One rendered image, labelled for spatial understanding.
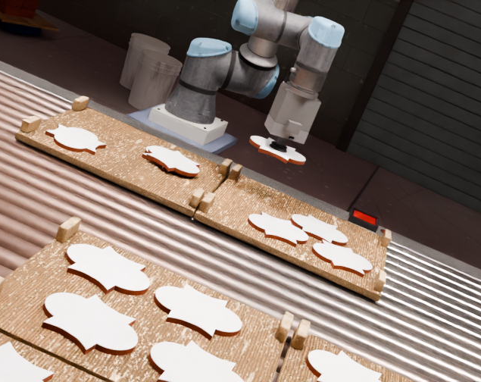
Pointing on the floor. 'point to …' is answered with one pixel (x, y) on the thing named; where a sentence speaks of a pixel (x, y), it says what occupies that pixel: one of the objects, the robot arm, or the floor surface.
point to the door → (375, 77)
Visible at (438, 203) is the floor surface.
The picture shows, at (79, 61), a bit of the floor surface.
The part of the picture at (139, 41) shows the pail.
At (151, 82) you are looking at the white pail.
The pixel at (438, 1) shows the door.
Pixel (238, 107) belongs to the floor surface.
